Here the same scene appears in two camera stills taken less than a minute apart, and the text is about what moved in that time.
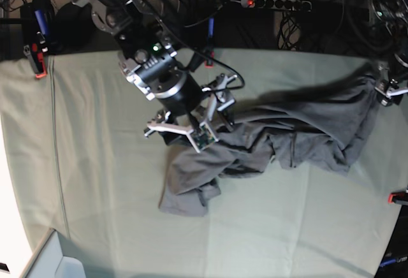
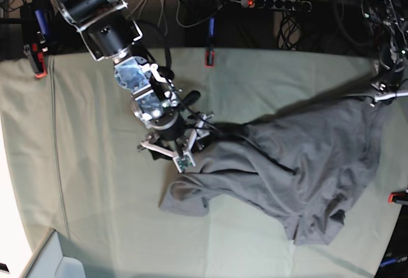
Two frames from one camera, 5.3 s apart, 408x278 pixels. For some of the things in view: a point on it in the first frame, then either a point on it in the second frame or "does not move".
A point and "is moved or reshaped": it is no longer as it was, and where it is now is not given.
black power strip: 278,4 does not move
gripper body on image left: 217,98 -> 176,134
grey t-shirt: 315,125 is moved or reshaped
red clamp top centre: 210,53 does not move
